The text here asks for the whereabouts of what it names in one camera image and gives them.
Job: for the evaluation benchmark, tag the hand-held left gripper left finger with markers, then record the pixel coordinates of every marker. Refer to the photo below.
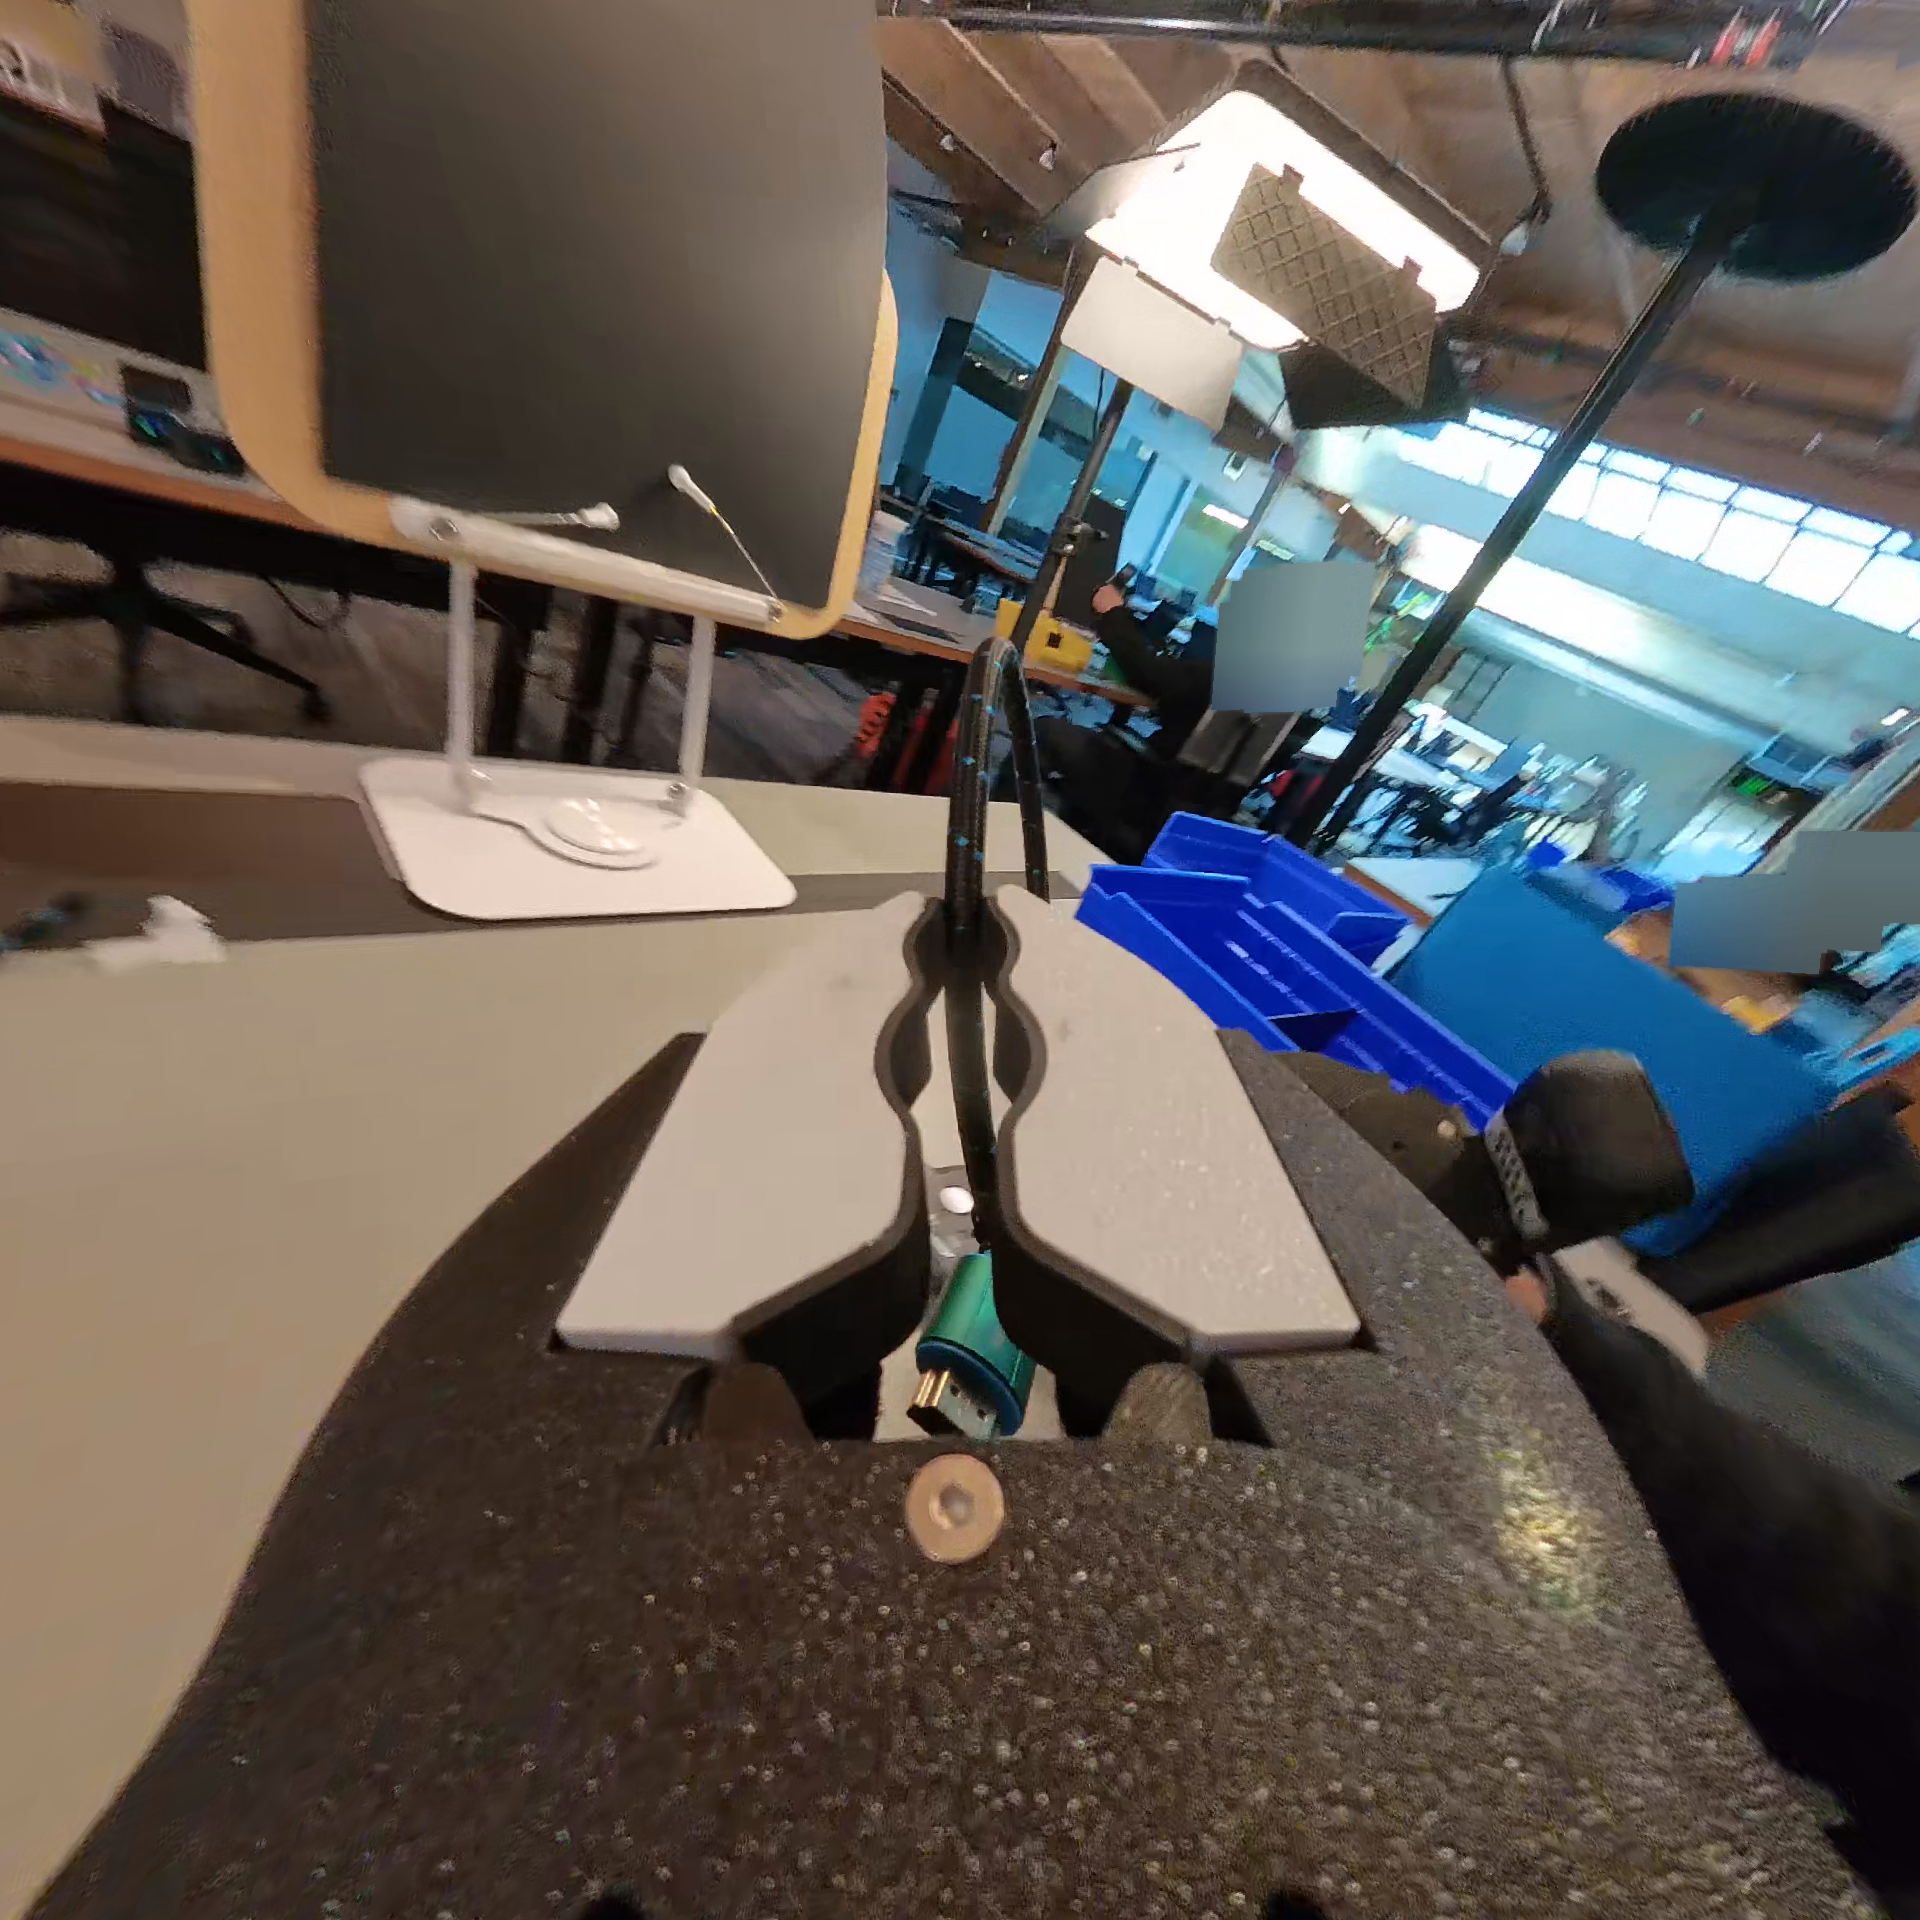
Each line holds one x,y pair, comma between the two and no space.
751,1141

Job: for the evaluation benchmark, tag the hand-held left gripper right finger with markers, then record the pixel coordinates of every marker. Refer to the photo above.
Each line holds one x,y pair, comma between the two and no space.
1171,1168

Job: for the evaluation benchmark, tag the blue box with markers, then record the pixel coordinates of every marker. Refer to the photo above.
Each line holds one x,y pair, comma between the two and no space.
1577,973

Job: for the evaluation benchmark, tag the blue plastic bin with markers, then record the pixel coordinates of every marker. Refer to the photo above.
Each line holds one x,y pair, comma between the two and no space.
1277,876
1318,1006

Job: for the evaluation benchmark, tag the white metal stand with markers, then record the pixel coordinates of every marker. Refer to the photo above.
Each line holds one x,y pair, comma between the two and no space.
601,887

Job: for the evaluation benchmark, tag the yellow box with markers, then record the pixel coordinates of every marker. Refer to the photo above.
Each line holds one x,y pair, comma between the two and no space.
1063,645

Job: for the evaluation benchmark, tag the black table mat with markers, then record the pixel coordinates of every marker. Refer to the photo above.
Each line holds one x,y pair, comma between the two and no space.
226,854

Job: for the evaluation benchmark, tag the wood-edged black board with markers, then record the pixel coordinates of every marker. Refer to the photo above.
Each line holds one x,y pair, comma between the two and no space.
601,225

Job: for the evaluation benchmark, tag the black round-headed stand pole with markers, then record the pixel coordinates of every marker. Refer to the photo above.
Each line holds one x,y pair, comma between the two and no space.
1738,180

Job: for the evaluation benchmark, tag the studio light panel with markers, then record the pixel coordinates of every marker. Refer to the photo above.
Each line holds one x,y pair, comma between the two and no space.
1187,197

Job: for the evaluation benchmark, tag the black monitor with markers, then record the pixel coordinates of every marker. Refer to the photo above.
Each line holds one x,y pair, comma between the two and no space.
88,238

